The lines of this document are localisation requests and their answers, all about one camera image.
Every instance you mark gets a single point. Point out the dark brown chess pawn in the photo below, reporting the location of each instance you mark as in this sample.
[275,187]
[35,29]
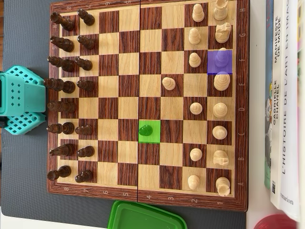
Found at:
[87,18]
[86,86]
[84,176]
[86,151]
[85,64]
[84,130]
[87,43]
[145,130]

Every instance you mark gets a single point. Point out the light wood chess bishop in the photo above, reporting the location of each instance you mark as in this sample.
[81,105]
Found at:
[221,59]
[219,132]

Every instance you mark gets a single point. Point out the teal perforated robot base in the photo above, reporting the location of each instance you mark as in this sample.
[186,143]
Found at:
[17,125]

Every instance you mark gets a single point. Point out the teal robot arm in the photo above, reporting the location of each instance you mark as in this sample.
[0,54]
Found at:
[23,95]

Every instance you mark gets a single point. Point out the light wood chess pawn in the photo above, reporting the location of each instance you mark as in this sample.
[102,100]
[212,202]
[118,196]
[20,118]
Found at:
[168,84]
[196,154]
[196,108]
[195,36]
[195,59]
[198,13]
[193,182]

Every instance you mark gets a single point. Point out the light wood chess queen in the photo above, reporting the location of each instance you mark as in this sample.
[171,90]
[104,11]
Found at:
[219,110]

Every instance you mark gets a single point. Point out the light wood chess king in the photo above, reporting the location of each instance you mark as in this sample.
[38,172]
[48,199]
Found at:
[221,82]

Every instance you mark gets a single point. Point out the light wood chess knight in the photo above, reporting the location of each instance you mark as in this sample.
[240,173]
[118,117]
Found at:
[222,33]
[220,157]

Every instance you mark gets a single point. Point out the dark brown chess bishop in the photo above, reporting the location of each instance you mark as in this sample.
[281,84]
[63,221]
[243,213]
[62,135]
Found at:
[66,65]
[65,128]

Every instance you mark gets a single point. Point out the dark brown chess queen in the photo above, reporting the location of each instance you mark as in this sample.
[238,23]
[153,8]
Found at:
[64,107]

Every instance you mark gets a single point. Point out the dark brown chess king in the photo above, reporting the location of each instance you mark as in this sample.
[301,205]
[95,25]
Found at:
[66,87]

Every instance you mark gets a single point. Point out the dark brown chess knight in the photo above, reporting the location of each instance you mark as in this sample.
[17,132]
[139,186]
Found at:
[64,44]
[65,149]

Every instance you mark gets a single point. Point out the light wood chess rook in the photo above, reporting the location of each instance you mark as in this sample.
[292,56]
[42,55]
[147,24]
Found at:
[220,12]
[222,186]

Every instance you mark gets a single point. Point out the dark brown chess rook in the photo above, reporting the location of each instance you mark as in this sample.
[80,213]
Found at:
[65,22]
[62,172]

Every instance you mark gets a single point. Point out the wooden folding chessboard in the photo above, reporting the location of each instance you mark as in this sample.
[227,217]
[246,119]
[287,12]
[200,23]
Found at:
[128,107]

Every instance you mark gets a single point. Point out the green plastic lid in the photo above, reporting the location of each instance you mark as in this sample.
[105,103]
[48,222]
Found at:
[143,217]

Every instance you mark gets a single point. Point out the illustrated cartoon book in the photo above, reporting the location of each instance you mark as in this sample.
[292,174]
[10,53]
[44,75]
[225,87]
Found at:
[268,119]

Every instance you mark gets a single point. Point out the Gabrielle Chanel book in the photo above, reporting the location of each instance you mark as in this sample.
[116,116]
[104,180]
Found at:
[276,155]

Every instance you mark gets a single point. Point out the white art history book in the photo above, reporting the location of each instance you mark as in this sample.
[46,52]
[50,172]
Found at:
[291,119]

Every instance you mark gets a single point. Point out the red round ribbed lid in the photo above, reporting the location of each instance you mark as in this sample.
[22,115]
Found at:
[274,224]

